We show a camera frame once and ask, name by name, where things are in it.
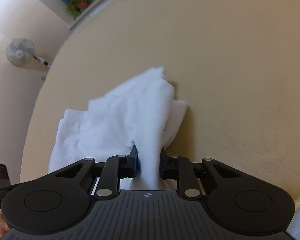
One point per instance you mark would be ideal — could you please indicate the potted green plant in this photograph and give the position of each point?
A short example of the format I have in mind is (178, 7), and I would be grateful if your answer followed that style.
(76, 7)

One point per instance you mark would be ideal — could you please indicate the white standing fan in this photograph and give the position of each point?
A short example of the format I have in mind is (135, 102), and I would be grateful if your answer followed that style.
(20, 51)

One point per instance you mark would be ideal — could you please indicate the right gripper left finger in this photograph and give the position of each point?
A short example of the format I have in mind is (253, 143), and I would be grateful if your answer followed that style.
(63, 198)

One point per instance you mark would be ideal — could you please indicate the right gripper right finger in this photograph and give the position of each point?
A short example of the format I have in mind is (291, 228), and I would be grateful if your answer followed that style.
(235, 200)

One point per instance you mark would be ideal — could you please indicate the white garment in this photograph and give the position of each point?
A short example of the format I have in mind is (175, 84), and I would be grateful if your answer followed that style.
(140, 113)

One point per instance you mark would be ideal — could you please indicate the person's left hand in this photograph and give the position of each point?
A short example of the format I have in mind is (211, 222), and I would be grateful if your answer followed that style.
(3, 226)

